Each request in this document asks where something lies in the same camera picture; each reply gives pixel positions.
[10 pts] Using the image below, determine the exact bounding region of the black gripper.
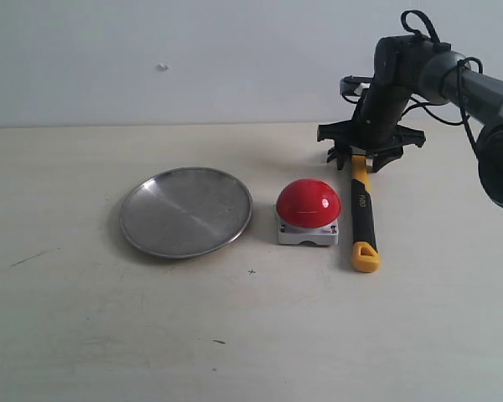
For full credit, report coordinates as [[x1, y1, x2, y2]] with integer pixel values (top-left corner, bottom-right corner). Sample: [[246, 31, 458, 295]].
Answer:
[[317, 82, 426, 173]]

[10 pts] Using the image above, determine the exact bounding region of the yellow black claw hammer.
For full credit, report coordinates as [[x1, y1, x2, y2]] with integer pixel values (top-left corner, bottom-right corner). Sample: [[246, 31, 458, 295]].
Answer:
[[350, 155, 381, 273]]

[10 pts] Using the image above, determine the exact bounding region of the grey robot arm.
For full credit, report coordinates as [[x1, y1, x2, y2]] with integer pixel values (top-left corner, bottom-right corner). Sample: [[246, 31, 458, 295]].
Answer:
[[317, 34, 503, 208]]

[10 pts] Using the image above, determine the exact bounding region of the red dome push button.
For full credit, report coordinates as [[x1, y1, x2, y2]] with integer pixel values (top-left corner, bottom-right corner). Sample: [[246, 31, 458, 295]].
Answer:
[[275, 178, 342, 246]]

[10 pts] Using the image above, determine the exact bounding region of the round metal plate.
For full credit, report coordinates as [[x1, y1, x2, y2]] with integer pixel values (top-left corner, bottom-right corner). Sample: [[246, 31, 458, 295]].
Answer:
[[118, 167, 253, 260]]

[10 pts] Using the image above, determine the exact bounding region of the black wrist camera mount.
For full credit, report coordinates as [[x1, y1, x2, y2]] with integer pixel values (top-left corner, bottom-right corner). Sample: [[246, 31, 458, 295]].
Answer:
[[340, 75, 372, 104]]

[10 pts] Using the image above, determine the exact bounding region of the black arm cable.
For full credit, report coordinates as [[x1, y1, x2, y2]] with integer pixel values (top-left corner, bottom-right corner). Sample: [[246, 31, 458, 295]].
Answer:
[[400, 9, 485, 156]]

